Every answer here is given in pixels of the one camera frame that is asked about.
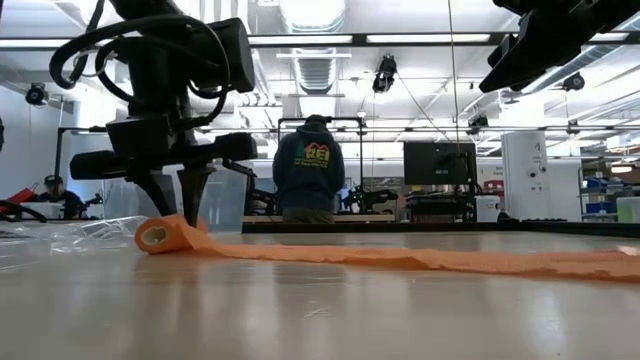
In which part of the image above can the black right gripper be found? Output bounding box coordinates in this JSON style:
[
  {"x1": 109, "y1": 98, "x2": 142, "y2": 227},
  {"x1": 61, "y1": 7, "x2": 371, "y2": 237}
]
[{"x1": 478, "y1": 0, "x2": 640, "y2": 94}]

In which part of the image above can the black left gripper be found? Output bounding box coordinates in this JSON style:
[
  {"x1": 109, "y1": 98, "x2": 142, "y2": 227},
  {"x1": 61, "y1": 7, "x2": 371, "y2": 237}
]
[{"x1": 69, "y1": 114, "x2": 259, "y2": 225}]

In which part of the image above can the orange elastic bandage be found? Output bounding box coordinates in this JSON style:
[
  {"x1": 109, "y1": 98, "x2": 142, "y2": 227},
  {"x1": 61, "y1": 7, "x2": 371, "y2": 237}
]
[{"x1": 133, "y1": 213, "x2": 640, "y2": 284}]

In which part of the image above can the clear plastic bin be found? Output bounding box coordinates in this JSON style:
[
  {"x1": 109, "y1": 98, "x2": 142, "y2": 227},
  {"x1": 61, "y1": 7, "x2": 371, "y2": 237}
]
[{"x1": 99, "y1": 149, "x2": 250, "y2": 232}]

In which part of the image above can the clear plastic bag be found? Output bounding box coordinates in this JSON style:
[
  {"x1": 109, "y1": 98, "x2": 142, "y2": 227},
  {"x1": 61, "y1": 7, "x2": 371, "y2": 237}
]
[{"x1": 49, "y1": 215, "x2": 149, "y2": 251}]

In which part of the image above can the person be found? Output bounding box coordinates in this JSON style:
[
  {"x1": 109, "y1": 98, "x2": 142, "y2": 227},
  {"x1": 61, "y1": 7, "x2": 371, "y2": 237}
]
[
  {"x1": 272, "y1": 113, "x2": 346, "y2": 224},
  {"x1": 37, "y1": 174, "x2": 89, "y2": 220}
]

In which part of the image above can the white column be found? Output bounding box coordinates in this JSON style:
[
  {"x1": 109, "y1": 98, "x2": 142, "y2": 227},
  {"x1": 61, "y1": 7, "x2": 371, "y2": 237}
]
[{"x1": 501, "y1": 130, "x2": 551, "y2": 221}]

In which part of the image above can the black computer monitor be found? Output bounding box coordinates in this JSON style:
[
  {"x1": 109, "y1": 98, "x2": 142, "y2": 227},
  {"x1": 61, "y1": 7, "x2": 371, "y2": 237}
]
[{"x1": 403, "y1": 141, "x2": 479, "y2": 187}]

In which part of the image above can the small white box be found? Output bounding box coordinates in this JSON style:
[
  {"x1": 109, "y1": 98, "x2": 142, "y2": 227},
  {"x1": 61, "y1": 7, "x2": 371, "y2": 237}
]
[{"x1": 474, "y1": 194, "x2": 502, "y2": 222}]

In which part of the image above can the shelf with blue bins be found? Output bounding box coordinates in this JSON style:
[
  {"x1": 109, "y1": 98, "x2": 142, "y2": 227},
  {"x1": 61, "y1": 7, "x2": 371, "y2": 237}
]
[{"x1": 578, "y1": 159, "x2": 640, "y2": 224}]

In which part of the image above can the thin hanging cable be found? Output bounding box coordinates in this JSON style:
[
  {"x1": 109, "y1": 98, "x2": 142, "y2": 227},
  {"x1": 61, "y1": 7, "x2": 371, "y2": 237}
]
[{"x1": 446, "y1": 0, "x2": 463, "y2": 151}]

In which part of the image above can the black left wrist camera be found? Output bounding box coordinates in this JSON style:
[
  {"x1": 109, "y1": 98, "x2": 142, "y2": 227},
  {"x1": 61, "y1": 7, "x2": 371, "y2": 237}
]
[{"x1": 192, "y1": 17, "x2": 256, "y2": 94}]

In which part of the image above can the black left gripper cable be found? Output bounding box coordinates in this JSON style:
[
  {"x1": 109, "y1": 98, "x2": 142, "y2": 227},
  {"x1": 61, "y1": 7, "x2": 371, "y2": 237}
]
[{"x1": 48, "y1": 13, "x2": 231, "y2": 126}]

